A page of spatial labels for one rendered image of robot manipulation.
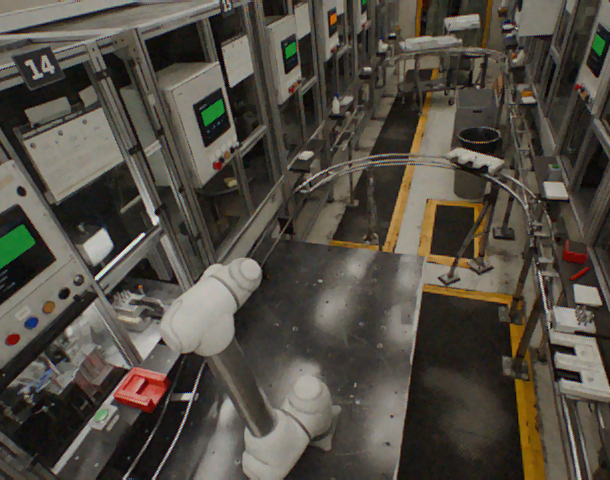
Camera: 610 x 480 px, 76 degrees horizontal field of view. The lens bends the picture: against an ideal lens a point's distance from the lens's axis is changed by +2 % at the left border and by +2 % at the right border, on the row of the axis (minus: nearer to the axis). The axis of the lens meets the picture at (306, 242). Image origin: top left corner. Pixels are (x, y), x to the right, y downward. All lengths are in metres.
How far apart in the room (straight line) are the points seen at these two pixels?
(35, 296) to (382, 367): 1.34
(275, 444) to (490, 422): 1.47
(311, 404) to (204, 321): 0.57
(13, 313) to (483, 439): 2.19
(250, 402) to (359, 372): 0.68
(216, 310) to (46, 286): 0.56
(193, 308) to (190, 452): 0.85
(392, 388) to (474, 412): 0.87
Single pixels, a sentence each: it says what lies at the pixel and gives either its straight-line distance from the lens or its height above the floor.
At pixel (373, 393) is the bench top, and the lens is 1.77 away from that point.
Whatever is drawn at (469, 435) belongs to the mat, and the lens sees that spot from 2.50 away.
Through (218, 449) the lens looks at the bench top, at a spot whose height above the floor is 0.68.
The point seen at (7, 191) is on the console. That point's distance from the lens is 1.31.
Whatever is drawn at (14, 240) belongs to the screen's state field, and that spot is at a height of 1.66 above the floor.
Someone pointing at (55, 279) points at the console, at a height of 1.48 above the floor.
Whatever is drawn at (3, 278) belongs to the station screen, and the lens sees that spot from 1.30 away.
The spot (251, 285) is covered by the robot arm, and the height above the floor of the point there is 1.46.
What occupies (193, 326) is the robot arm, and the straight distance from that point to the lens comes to 1.06.
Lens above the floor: 2.20
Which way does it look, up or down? 37 degrees down
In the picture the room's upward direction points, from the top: 8 degrees counter-clockwise
